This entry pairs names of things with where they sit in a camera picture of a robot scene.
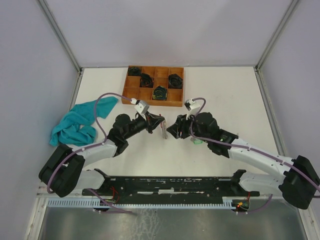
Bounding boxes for rolled dark tie centre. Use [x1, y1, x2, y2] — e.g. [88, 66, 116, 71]
[139, 73, 154, 88]

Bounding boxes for teal cloth towel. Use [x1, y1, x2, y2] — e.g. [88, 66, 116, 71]
[49, 96, 118, 147]

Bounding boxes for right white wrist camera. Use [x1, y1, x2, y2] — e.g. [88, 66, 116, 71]
[184, 99, 201, 120]

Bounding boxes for rolled dark tie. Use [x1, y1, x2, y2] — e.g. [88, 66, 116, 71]
[139, 73, 154, 88]
[168, 73, 183, 89]
[127, 66, 142, 77]

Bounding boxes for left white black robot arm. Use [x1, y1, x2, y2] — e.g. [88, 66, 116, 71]
[38, 112, 165, 198]

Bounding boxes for grey slotted cable duct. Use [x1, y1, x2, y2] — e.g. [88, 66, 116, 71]
[46, 197, 236, 210]

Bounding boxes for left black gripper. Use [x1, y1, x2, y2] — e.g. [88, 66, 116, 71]
[123, 110, 165, 140]

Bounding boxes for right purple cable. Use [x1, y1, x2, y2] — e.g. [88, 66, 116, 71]
[188, 97, 320, 214]

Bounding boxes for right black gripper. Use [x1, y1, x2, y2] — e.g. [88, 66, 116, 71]
[166, 111, 210, 144]

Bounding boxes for wooden compartment tray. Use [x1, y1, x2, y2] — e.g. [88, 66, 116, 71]
[122, 65, 185, 107]

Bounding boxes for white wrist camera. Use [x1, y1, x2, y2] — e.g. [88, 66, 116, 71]
[184, 99, 201, 120]
[130, 98, 150, 115]

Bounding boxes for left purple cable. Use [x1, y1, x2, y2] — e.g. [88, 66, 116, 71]
[46, 92, 141, 215]

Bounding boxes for key with green tag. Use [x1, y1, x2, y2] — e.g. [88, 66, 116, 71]
[190, 137, 203, 145]

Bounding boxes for rolled dark tie right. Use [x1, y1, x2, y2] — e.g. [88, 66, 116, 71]
[168, 73, 183, 89]

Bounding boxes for purple cable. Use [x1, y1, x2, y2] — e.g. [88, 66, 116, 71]
[46, 92, 141, 215]
[188, 97, 320, 214]

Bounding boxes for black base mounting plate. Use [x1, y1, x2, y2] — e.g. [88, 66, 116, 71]
[95, 176, 260, 204]

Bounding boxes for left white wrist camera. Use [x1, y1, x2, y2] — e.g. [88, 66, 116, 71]
[130, 98, 150, 115]

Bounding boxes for rolled dark tie top left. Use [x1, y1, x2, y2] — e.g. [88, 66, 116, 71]
[127, 66, 142, 77]

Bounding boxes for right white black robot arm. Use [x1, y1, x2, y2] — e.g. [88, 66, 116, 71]
[167, 112, 320, 210]

